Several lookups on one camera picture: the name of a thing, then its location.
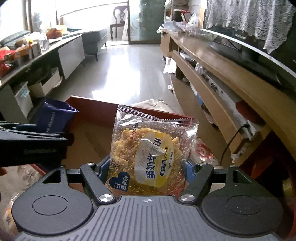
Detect yellow waffle snack bag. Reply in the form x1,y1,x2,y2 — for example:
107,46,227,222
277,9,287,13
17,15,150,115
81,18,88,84
106,105,199,197

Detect glass sliding door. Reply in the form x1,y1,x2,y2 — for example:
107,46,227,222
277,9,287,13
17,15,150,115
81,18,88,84
127,0,165,45

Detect dark blue wafer packet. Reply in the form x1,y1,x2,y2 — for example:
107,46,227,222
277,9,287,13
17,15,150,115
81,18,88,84
36,97,79,133

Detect dark long side table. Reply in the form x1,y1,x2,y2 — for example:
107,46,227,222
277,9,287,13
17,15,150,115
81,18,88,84
1,34,82,123

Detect wooden TV cabinet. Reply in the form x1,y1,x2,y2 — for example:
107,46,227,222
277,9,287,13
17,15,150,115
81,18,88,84
161,29,295,165

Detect flat screen television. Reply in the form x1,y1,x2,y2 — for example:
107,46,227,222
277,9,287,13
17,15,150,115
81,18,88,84
202,1,295,93

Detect red cardboard box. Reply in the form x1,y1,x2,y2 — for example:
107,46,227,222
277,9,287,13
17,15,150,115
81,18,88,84
30,95,194,195

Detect wooden dining chair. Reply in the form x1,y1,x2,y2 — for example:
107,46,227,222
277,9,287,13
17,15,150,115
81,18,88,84
110,5,128,41

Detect white cabinet door panel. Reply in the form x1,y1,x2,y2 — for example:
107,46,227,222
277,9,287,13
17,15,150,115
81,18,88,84
58,36,85,79

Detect grey sofa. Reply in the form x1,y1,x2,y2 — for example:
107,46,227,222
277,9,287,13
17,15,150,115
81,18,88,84
82,29,107,61

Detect white storage box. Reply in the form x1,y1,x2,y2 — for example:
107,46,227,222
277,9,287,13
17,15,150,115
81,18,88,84
28,67,63,98

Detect white lace cover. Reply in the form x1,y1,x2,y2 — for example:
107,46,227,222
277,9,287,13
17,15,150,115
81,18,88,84
205,1,295,53

